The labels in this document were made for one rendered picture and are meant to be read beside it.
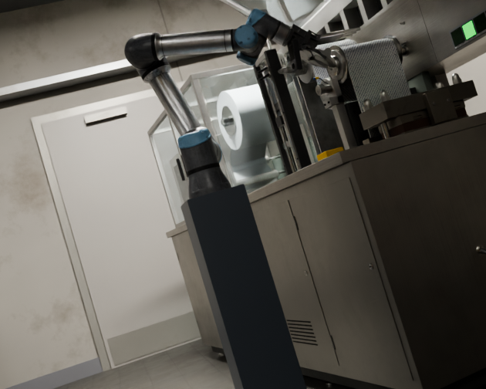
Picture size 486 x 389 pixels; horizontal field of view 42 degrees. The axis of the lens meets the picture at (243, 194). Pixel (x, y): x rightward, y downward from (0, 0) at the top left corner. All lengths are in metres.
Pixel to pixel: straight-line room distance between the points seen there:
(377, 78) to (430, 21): 0.28
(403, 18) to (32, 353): 3.98
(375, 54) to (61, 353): 3.80
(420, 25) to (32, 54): 3.87
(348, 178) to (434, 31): 0.74
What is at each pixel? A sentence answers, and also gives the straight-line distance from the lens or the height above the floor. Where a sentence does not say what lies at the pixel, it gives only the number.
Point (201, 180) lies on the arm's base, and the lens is 2.11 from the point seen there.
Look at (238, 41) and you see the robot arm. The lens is 2.18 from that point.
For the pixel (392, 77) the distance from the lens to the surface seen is 2.50.
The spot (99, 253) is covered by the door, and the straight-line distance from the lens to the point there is 5.35.
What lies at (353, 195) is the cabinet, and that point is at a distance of 2.04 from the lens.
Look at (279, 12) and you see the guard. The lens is 3.34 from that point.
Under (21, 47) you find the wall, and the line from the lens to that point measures 5.77.
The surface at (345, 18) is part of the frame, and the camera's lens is 2.99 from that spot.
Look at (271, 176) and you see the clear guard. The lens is 3.31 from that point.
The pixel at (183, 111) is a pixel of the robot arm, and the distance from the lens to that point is 2.32.
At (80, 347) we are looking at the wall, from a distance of 5.43.
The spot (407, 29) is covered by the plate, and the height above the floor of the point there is 1.32.
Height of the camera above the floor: 0.74
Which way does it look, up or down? 3 degrees up
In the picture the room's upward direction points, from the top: 17 degrees counter-clockwise
